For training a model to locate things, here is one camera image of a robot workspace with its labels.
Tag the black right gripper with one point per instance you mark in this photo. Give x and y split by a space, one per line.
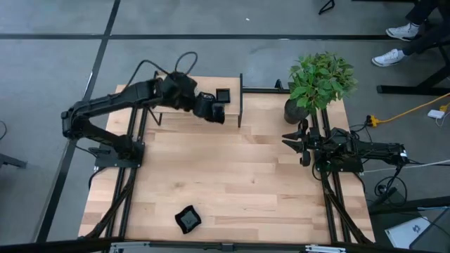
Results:
311 144

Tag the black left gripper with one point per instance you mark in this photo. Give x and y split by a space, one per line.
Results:
209 107

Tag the small black square plate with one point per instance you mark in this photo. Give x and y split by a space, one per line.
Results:
223 95

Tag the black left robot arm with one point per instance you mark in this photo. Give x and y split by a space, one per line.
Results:
105 102

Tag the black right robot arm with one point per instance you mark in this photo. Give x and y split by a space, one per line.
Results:
376 149

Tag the wooden shelf with black legs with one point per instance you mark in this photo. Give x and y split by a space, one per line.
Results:
205 83

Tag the green plant in black pot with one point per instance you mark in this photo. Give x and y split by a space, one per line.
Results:
320 82

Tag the black wavy square plate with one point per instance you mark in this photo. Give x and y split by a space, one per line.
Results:
188 219

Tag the black office desk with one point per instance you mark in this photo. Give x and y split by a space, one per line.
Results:
404 90

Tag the black metal floor bar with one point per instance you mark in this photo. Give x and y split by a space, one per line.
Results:
404 206

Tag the white power adapter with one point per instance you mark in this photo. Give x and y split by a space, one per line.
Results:
436 114

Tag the white box with logo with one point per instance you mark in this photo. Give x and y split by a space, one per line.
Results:
408 232

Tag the person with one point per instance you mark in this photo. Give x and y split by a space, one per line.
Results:
427 42

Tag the grey chair base leg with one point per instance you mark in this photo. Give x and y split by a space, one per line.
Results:
10 161

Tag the silver metal bracket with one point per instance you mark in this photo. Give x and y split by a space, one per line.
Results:
325 249

